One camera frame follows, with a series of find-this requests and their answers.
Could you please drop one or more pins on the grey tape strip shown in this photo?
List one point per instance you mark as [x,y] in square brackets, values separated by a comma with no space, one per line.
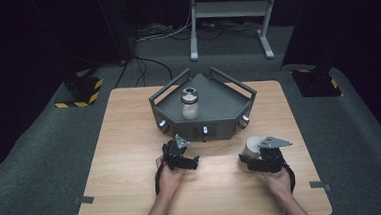
[84,199]
[320,185]

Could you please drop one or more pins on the dark grey corner rack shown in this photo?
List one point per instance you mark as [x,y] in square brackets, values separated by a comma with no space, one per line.
[218,102]

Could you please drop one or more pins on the dark curtain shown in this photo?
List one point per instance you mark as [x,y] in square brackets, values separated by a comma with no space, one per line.
[25,64]
[357,27]

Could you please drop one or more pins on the black yellow striped base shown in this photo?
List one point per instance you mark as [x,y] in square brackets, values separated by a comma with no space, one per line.
[317,83]
[82,90]

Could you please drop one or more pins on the white plastic cup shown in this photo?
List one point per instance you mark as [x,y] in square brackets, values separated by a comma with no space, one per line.
[251,147]

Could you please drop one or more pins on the grey metal stand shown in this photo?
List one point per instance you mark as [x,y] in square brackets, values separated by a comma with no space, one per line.
[232,8]

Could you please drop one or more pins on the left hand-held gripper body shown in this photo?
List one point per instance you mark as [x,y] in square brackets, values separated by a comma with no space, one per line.
[174,153]

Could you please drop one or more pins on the glass jar with silver lid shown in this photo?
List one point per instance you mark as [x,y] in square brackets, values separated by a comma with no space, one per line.
[190,104]

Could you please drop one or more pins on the person's left hand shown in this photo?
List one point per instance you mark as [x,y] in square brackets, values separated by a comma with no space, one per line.
[171,182]

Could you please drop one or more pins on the person's right hand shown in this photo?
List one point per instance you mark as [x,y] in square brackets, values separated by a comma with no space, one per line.
[279,182]

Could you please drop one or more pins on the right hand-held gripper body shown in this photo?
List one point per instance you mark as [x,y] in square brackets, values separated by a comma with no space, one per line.
[272,157]

